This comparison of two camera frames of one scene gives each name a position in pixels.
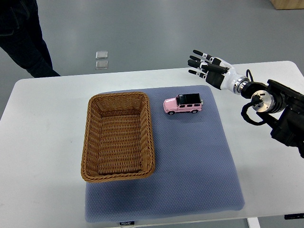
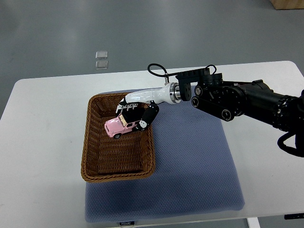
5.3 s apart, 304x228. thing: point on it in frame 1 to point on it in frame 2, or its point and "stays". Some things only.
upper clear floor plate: x=101 y=55 stays
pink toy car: x=188 y=102 to x=116 y=127
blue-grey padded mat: x=194 y=175 stays
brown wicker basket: x=118 y=140 stays
